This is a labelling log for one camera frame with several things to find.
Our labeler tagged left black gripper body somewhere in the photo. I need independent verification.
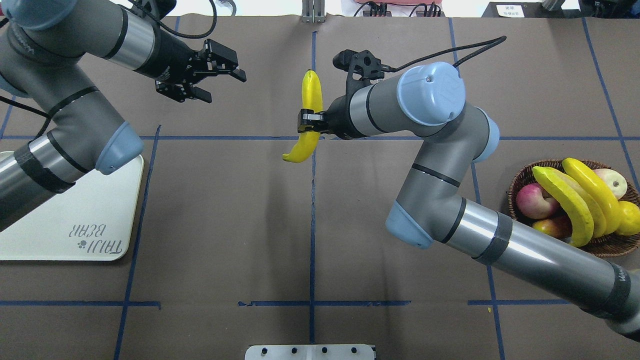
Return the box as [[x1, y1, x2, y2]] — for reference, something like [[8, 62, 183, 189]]
[[155, 39, 239, 98]]

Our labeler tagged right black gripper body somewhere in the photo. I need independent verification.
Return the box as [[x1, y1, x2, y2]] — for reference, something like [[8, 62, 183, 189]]
[[298, 95, 351, 140]]

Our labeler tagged yellow banana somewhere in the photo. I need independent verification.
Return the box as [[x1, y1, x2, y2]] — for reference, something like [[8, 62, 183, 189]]
[[282, 69, 323, 163], [562, 157, 622, 235], [531, 166, 595, 248], [547, 167, 607, 239]]

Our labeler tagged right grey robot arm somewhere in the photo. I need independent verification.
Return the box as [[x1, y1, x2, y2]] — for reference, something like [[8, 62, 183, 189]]
[[298, 62, 639, 341]]

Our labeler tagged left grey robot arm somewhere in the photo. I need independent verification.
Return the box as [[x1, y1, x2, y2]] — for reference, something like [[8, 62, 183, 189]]
[[0, 0, 247, 230]]

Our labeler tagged cream bear tray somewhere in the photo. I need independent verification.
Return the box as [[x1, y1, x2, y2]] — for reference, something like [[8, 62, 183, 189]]
[[0, 155, 145, 261]]

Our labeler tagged pink white apple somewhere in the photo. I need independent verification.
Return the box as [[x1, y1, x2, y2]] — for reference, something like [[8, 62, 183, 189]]
[[515, 182, 561, 220]]

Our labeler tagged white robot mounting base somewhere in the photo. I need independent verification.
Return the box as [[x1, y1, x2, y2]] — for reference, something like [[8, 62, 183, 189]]
[[244, 343, 377, 360]]

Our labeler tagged black label box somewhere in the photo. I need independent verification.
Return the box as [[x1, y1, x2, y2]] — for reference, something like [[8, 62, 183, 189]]
[[481, 1, 583, 19]]

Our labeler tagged red yellow mango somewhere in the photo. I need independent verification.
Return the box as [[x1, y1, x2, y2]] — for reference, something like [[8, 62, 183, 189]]
[[531, 215, 573, 240]]

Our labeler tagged yellow banana front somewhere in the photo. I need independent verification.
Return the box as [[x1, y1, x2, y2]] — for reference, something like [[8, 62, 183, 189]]
[[531, 166, 595, 248]]

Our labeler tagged yellow banana back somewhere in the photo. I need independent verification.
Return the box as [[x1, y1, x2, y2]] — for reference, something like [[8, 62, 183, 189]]
[[562, 157, 622, 235]]

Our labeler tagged pale white apple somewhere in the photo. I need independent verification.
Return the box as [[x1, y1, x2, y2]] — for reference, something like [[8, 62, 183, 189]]
[[594, 168, 627, 200]]

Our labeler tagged yellow lemon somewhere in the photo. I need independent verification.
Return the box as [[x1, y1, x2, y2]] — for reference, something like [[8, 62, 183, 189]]
[[614, 200, 640, 236]]

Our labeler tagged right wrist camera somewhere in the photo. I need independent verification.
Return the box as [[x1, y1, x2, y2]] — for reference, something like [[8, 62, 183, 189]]
[[332, 49, 386, 81]]

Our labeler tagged aluminium frame post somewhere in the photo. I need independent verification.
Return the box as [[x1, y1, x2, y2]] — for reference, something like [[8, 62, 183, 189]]
[[301, 0, 326, 24]]

